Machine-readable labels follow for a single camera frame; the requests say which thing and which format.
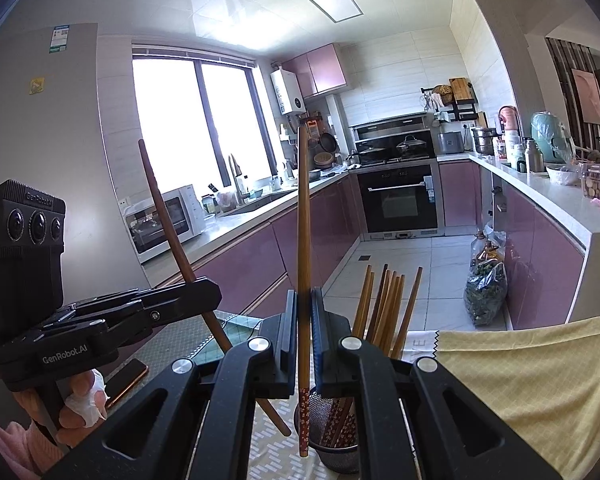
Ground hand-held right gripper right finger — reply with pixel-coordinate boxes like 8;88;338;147
310;286;563;480

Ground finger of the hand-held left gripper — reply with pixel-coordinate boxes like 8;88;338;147
55;286;181;318
97;276;223;346

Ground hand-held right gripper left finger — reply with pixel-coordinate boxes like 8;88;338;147
42;289;298;480

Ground bunch of wooden chopsticks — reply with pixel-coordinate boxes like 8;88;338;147
325;263;425;450

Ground dark brown wooden chopstick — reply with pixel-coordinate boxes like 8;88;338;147
137;138;294;437

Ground floral-end light wooden chopstick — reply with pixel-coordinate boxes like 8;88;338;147
296;125;314;459

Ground black mesh utensil holder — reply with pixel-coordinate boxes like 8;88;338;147
294;392;362;476

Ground person's left forearm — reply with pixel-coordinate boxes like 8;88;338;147
0;416;62;480

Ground person's left hand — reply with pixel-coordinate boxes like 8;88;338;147
11;367;109;448

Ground white countertop oven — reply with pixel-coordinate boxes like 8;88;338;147
121;183;207;264

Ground pink kitchen base cabinets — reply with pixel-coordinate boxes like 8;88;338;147
144;157;595;332

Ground rose gold edged phone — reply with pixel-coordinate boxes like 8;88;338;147
104;358;149;409

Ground grey refrigerator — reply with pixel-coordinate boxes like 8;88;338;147
0;22;154;313

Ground steel kitchen faucet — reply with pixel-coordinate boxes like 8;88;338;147
228;153;247;207

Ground black built-in oven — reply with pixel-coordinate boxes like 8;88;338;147
356;164;441;236

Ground plastic bag of greens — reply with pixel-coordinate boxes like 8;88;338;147
463;260;509;327

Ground kitchen window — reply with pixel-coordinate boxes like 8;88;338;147
131;46;277;197

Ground cooking oil bottle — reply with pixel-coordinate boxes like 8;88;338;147
472;230;502;272

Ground steel pot with glass lid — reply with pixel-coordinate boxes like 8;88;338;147
396;135;429;157

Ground patterned yellow green tablecloth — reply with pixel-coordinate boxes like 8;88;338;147
145;310;600;480

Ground steel stock pot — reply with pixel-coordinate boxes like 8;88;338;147
472;127;499;156

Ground steel thermos bottle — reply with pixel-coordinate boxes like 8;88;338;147
524;139;545;174

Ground pink kettle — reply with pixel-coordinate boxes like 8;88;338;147
498;105;520;134

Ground white bowl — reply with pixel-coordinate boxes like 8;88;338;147
546;164;579;187

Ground mint green appliance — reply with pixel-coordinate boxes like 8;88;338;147
531;111;567;162

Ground clear plastic food container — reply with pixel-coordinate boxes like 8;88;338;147
579;162;600;202

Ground square ceiling light panel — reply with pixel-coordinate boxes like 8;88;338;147
308;0;364;24

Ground white wall water heater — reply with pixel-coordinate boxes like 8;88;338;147
270;67;306;115

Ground pink wall cabinet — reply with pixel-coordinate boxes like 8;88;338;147
281;43;349;99

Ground black wall rack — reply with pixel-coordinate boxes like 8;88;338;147
421;77;482;122

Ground framed wall picture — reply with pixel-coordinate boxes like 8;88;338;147
572;67;600;124

